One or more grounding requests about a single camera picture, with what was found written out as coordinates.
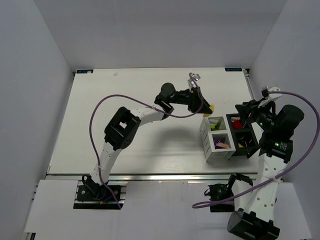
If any yellow lego brick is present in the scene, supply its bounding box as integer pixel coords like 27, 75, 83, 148
203, 104, 215, 118

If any long green lego brick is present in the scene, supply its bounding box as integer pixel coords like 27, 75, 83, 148
210, 124, 220, 131

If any plain purple lego block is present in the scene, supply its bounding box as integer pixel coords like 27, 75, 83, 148
214, 139, 222, 149

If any red lego brick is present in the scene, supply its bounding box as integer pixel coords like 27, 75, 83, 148
232, 120, 243, 130

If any purple butterfly lego block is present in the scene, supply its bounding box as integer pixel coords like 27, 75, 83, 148
220, 142, 230, 149

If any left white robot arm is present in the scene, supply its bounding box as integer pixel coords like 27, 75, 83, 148
82, 82, 214, 196

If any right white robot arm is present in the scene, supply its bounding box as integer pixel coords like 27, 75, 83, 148
227, 99, 304, 240

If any white slotted container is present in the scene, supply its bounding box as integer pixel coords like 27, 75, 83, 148
199, 116, 236, 163

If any black slotted container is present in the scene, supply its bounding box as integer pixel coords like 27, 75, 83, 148
226, 113, 258, 157

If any right blue corner label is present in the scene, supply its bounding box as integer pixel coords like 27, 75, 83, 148
224, 67, 243, 72

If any blue corner label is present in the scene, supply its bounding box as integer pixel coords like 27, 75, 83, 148
76, 69, 94, 74
224, 67, 243, 72

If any left blue corner label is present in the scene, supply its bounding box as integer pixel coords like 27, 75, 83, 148
76, 69, 94, 74

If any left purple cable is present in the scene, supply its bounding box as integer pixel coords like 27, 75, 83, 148
89, 72, 204, 210

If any purple cable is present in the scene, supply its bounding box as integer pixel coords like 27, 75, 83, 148
89, 72, 204, 210
191, 91, 318, 209

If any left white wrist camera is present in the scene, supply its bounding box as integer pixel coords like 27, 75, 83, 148
187, 72, 201, 91

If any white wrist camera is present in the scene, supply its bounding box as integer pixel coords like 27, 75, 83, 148
187, 72, 201, 91
258, 84, 282, 108

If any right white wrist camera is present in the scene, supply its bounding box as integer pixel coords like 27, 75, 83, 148
258, 84, 282, 108

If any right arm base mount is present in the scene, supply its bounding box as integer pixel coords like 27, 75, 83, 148
204, 173, 253, 213

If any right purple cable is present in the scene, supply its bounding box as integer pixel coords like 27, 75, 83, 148
191, 91, 318, 209

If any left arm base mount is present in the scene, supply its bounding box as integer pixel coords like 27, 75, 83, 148
73, 184, 126, 210

